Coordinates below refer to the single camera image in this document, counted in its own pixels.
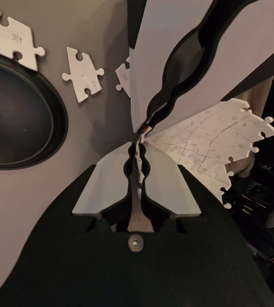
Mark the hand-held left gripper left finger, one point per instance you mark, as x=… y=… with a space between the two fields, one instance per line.
x=98 y=187

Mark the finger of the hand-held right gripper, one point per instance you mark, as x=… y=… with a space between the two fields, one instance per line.
x=242 y=48
x=146 y=72

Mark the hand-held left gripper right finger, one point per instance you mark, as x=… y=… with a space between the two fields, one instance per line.
x=170 y=187

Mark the partly built white puzzle ball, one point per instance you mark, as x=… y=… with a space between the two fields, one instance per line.
x=211 y=144

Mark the white puzzle piece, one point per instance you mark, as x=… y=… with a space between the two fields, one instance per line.
x=123 y=76
x=84 y=76

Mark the white joined puzzle pieces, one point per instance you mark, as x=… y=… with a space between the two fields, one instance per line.
x=9 y=36

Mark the person's beige trousers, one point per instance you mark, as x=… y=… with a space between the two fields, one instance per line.
x=259 y=96

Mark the black bag with yellow trim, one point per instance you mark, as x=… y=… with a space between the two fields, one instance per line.
x=249 y=206

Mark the black plastic crate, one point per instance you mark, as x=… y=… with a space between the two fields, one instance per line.
x=273 y=170

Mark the black round tray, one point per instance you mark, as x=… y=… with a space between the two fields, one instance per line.
x=19 y=108

